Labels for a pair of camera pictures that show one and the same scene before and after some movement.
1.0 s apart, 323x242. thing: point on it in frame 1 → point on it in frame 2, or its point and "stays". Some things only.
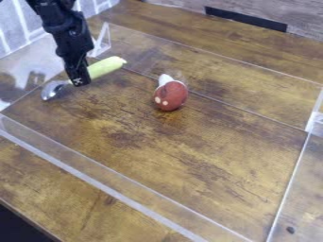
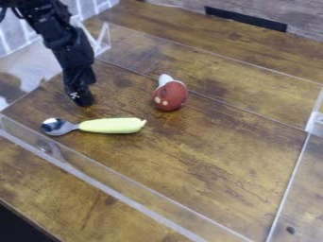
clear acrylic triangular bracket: x=103 y=43 stays
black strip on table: x=245 y=19 stays
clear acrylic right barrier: x=298 y=222 stays
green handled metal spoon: x=100 y=67 → x=115 y=126
